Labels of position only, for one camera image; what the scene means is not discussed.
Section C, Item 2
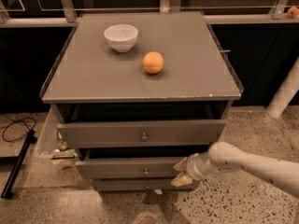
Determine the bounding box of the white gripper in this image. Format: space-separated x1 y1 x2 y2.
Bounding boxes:
171 152 209 187

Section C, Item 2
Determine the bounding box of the grey drawer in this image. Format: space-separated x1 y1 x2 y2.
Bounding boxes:
57 119 225 148
91 178 198 192
76 150 182 179

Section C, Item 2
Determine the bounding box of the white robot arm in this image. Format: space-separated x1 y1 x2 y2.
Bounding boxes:
171 142 299 198

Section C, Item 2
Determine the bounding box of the grey top drawer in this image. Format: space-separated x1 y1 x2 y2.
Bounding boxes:
57 119 225 148

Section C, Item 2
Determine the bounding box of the grey drawer cabinet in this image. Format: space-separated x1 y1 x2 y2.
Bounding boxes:
38 10 245 161

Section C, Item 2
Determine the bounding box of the grey bottom drawer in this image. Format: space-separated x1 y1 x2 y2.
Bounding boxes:
91 178 198 192

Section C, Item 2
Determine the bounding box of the orange fruit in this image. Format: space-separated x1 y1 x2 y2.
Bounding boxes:
142 51 164 75

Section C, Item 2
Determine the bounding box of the white pipe leg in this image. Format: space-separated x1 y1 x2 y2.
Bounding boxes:
266 57 299 119

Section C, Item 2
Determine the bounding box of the clear plastic bin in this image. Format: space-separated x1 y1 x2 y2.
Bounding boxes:
34 110 77 160

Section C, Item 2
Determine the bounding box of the white ceramic bowl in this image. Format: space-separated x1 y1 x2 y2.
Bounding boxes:
104 24 138 52

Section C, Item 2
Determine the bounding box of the black metal bar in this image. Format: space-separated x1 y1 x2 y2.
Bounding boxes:
1 130 37 199

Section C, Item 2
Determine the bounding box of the metal window frame rail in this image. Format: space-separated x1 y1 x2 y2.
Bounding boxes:
0 0 299 27

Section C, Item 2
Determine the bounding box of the black cable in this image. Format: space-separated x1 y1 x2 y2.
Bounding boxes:
0 113 37 143

